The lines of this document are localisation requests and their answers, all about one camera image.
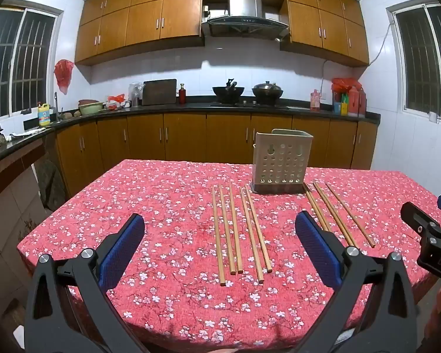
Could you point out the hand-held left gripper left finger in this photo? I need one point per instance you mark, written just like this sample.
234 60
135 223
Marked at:
121 250

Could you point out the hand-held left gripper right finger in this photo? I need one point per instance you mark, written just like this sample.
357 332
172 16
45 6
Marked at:
318 250

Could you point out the beige perforated utensil holder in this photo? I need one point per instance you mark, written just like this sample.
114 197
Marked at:
279 165

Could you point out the red floral tablecloth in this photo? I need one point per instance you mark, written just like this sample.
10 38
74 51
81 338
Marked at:
169 209

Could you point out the dark round board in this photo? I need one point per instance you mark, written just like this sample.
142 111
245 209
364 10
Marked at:
49 184

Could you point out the red plastic jug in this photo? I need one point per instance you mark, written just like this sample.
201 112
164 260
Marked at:
362 103
353 101

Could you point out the wooden base cabinets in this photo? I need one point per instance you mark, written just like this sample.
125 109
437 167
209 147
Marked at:
183 136

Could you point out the yellow and blue box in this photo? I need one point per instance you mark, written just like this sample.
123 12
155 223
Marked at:
340 108

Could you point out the green bottle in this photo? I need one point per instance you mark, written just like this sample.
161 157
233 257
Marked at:
344 97

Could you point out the barred window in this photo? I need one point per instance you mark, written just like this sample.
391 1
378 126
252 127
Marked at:
22 62
419 62

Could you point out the green basin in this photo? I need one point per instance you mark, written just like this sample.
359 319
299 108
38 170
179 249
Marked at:
90 108

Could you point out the pink bottle on counter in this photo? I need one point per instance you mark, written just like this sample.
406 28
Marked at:
315 101

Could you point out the white cloth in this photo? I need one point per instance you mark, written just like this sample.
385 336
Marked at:
27 133

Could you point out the red and white plastic bag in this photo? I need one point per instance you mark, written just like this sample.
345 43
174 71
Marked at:
115 100

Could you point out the yellow detergent bottle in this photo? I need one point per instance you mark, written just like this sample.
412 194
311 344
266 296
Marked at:
44 116

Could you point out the clear plastic bag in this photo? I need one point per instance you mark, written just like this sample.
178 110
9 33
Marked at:
135 93

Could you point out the gas stove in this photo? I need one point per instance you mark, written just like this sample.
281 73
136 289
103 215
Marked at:
248 106

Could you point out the metal faucet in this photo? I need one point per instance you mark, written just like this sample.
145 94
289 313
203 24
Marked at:
56 103

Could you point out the black kitchen countertop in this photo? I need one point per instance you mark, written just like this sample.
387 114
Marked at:
194 106

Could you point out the dark cutting board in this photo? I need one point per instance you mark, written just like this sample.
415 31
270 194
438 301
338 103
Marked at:
160 92

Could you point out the wok with lid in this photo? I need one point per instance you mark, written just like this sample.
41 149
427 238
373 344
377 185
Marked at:
267 92

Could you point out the red bottle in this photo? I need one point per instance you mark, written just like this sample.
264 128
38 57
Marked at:
182 95

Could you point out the black wok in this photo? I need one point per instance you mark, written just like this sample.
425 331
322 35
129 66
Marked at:
228 93

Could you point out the steel range hood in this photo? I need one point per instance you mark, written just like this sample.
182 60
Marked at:
242 3

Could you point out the wooden wall cabinets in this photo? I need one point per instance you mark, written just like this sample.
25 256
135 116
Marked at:
143 22

